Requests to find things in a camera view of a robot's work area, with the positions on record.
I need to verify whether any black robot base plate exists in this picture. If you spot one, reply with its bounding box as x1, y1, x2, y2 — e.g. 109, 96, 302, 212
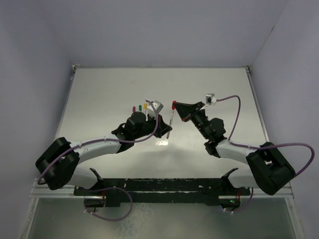
74, 177, 251, 207

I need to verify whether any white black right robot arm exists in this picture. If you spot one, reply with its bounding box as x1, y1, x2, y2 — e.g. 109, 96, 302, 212
172, 102, 296, 195

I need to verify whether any silver pen red tip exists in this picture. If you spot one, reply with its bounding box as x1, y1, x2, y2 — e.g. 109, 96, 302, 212
166, 104, 175, 139

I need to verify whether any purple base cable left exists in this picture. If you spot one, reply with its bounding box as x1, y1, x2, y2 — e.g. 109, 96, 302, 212
83, 187, 134, 221

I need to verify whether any aluminium table edge rail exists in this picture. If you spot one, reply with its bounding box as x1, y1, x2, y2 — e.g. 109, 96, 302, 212
245, 66, 269, 141

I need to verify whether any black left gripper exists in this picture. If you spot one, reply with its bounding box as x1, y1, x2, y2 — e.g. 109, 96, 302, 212
133, 113, 171, 140

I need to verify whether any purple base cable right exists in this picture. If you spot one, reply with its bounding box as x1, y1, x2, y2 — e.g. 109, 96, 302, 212
222, 188, 254, 215

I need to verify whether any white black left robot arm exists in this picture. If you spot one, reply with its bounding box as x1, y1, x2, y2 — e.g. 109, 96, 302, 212
35, 112, 172, 195

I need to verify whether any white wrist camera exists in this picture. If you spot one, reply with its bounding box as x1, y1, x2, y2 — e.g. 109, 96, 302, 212
147, 101, 163, 114
201, 94, 217, 110

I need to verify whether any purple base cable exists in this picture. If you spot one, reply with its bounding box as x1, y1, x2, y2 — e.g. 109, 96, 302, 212
222, 188, 254, 215
83, 187, 134, 221

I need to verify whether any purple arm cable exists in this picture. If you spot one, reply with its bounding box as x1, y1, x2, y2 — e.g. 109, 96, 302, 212
37, 99, 160, 185
215, 95, 315, 176

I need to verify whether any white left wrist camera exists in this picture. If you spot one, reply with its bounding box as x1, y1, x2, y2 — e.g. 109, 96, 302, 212
147, 101, 163, 114

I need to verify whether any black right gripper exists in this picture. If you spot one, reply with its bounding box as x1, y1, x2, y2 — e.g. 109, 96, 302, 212
173, 102, 210, 139

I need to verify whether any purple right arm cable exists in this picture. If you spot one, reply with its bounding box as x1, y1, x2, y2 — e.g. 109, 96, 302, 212
215, 95, 315, 176

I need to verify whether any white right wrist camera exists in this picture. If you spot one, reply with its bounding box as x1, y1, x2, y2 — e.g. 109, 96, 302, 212
201, 94, 217, 110

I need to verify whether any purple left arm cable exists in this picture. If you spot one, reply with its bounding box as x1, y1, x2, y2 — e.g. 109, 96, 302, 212
37, 99, 160, 185

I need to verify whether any silver pen yellow tip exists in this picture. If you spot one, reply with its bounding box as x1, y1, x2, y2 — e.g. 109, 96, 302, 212
143, 103, 148, 114

